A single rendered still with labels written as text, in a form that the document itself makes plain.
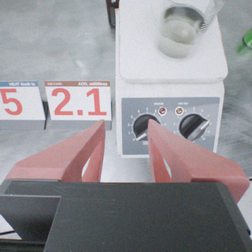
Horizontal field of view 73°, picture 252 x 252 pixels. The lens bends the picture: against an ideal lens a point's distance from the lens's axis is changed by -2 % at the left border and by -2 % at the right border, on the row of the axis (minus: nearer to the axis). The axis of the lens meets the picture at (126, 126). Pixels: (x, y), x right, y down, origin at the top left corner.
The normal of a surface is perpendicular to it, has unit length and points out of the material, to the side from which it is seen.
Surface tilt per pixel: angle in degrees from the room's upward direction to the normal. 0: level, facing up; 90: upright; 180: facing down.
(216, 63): 0
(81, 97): 40
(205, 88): 30
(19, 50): 0
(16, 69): 0
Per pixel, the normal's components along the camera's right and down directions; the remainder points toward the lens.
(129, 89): 0.00, 0.27
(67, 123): 0.00, -0.25
